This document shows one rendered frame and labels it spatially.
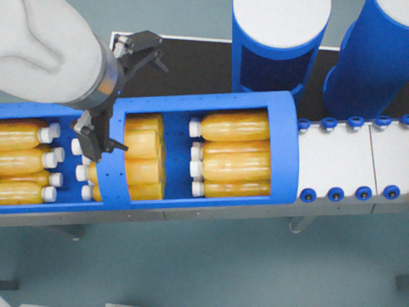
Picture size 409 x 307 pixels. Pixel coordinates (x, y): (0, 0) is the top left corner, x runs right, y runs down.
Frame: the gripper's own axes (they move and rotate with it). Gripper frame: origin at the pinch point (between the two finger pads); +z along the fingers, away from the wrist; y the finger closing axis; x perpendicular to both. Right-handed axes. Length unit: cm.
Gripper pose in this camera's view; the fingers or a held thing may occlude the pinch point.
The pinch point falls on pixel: (137, 105)
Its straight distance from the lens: 85.1
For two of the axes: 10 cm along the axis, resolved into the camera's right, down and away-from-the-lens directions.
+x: 8.7, 4.4, -2.1
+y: -4.6, 8.9, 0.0
